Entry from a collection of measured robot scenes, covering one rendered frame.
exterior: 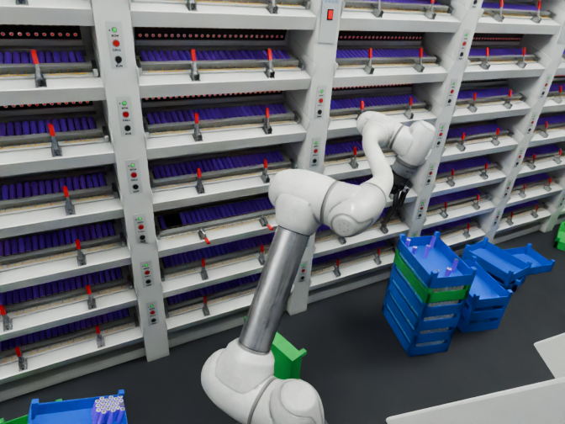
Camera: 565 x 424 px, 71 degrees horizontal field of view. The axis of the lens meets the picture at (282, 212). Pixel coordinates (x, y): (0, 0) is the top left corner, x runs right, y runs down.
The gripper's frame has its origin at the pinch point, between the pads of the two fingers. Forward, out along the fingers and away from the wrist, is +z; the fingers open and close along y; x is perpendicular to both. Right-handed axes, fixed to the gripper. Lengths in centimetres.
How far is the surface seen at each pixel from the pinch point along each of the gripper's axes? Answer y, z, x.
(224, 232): -60, 23, 6
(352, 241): 8.1, 28.7, 18.4
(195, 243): -72, 26, 1
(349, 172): -9.9, -7.7, 19.6
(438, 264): 33.9, 14.6, -10.5
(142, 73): -99, -32, 9
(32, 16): -126, -42, 1
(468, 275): 35.9, 7.8, -24.5
